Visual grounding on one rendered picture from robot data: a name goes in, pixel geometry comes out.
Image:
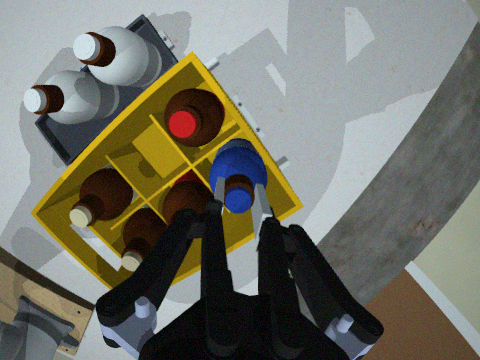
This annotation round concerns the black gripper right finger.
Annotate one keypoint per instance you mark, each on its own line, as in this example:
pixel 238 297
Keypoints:
pixel 332 307

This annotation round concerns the dark brown bottle with cream cap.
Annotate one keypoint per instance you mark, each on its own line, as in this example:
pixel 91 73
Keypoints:
pixel 104 195
pixel 140 234

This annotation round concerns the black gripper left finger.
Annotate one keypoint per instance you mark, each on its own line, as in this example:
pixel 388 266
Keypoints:
pixel 127 313

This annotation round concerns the white bottle with brown neck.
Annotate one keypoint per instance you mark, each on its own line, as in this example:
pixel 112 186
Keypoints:
pixel 119 57

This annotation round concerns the grey bottle with dark brown neck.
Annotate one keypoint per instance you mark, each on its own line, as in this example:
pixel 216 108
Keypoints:
pixel 72 97

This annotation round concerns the blue bottle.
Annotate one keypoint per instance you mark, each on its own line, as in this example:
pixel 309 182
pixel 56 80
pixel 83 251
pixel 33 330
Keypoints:
pixel 242 167

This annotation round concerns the brown bottle with red cap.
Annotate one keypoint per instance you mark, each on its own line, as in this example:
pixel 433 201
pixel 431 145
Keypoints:
pixel 203 116
pixel 187 192

